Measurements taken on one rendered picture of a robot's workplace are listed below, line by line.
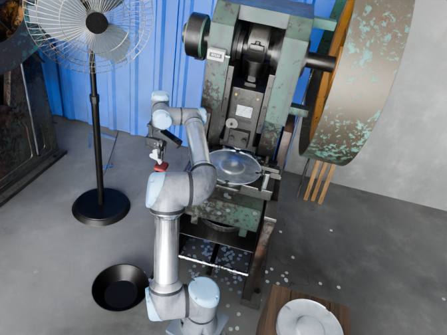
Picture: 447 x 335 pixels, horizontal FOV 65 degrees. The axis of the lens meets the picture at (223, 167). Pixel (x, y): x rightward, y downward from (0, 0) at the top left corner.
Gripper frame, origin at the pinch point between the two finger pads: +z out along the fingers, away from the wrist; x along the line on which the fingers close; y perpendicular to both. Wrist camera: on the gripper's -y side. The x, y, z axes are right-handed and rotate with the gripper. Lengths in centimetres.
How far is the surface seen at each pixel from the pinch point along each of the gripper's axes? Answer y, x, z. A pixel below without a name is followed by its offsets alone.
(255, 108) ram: -38, -15, -32
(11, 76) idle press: 118, -50, 0
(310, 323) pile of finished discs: -84, 35, 39
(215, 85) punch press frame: -19.1, -10.0, -39.9
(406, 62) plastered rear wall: -129, -138, -36
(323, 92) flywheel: -68, -44, -35
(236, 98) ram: -28.5, -14.5, -34.1
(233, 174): -34.7, -3.8, -0.5
